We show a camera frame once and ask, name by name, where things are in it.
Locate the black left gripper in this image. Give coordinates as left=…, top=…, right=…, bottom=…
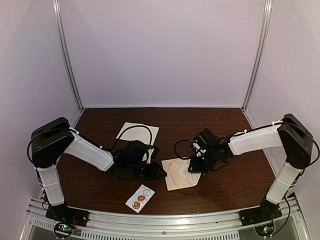
left=126, top=161, right=167, bottom=181

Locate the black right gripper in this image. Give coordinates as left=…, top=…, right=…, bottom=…
left=188, top=148, right=218, bottom=173

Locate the cream envelope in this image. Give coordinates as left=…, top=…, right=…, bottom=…
left=161, top=158, right=201, bottom=191

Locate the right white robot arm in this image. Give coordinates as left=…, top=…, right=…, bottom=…
left=188, top=113, right=319, bottom=221

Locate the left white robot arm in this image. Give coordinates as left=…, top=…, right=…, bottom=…
left=26, top=117, right=167, bottom=222

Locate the sticker sheet with seals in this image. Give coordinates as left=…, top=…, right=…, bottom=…
left=125, top=184, right=155, bottom=214

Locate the cream spare paper sheet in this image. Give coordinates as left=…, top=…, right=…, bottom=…
left=116, top=122, right=160, bottom=146

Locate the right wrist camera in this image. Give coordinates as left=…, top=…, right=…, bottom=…
left=192, top=142, right=207, bottom=157

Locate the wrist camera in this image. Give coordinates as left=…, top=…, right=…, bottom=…
left=192, top=142, right=207, bottom=157
left=142, top=146, right=159, bottom=164

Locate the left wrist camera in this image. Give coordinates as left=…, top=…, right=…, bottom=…
left=142, top=146, right=159, bottom=164

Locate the right black camera cable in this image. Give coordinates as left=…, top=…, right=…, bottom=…
left=173, top=139, right=195, bottom=161

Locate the black camera cable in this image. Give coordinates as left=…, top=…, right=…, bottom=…
left=113, top=124, right=154, bottom=151
left=173, top=139, right=195, bottom=161

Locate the left black camera cable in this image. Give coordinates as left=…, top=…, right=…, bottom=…
left=113, top=124, right=154, bottom=151

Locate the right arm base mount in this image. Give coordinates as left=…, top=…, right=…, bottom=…
left=239, top=198, right=282, bottom=238

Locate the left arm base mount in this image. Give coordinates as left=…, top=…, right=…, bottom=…
left=45, top=202, right=89, bottom=239

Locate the front aluminium rail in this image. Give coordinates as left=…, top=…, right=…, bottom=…
left=18, top=197, right=311, bottom=240

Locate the right aluminium frame post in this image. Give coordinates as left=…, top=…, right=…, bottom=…
left=241, top=0, right=273, bottom=112

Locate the aluminium frame post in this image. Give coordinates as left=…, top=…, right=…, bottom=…
left=241, top=0, right=273, bottom=112
left=52, top=0, right=84, bottom=112

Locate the left aluminium frame post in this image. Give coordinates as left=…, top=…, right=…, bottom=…
left=52, top=0, right=84, bottom=112

